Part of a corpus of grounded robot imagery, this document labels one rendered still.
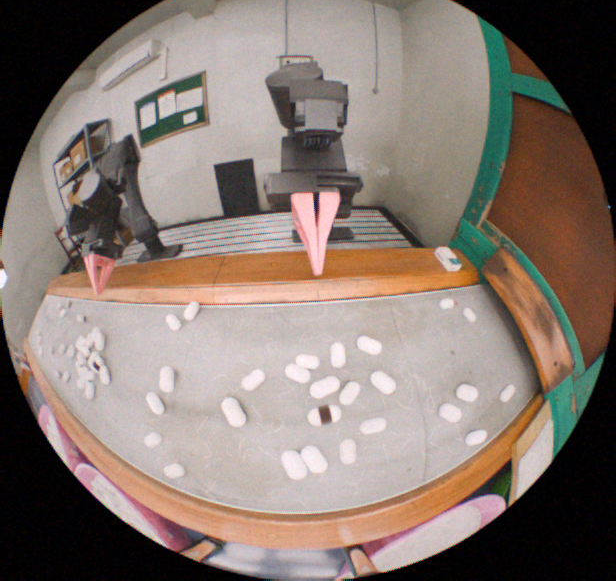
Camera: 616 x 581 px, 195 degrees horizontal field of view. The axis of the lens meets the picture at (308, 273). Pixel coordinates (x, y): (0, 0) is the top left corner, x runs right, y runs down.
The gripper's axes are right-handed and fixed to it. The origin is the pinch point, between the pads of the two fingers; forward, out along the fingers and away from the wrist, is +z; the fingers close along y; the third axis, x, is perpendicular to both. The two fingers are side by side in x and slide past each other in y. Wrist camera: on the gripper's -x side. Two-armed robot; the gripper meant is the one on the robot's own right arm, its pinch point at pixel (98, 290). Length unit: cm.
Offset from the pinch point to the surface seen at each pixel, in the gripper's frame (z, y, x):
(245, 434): 17.5, 33.1, -4.8
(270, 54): -216, 19, 41
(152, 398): 14.7, 19.9, -4.9
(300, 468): 19.0, 39.3, -8.6
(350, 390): 12.7, 45.6, -3.1
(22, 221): -113, -445, -15
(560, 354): 15, 80, -16
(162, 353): 10.1, 17.8, 1.4
